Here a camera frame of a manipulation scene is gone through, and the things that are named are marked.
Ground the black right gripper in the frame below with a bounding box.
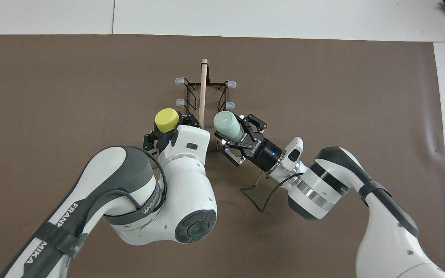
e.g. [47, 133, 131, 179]
[215, 114, 285, 172]

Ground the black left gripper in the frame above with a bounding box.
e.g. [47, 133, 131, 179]
[143, 113, 204, 154]

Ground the yellow plastic cup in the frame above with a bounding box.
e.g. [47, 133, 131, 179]
[155, 108, 180, 132]

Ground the light green plastic cup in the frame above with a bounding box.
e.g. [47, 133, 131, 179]
[213, 111, 245, 142]

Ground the brown paper table mat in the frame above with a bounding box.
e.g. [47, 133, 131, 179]
[0, 34, 445, 278]

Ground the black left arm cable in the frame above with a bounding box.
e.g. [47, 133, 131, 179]
[87, 152, 168, 232]

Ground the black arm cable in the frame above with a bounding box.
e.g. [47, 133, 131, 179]
[87, 152, 168, 232]
[240, 172, 304, 214]

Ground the black wire cup rack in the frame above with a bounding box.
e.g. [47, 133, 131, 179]
[175, 58, 237, 153]

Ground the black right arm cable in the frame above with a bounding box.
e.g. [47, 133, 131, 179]
[240, 172, 304, 214]

